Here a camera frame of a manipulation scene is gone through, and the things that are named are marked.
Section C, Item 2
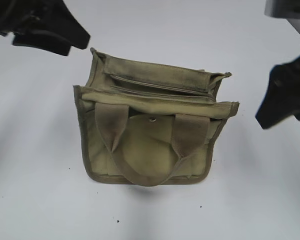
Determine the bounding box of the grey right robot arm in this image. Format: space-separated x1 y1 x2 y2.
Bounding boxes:
255 0 300 130

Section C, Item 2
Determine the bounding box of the olive yellow canvas bag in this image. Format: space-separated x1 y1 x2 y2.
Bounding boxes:
74 49 239 187

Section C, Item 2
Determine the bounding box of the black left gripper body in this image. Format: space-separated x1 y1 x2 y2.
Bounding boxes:
0 0 62 37

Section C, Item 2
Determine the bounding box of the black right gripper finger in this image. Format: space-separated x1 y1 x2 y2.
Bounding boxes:
255 63 295 130

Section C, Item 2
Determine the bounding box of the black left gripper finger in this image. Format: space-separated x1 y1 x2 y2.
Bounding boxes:
12 33 72 56
44 0 91 49

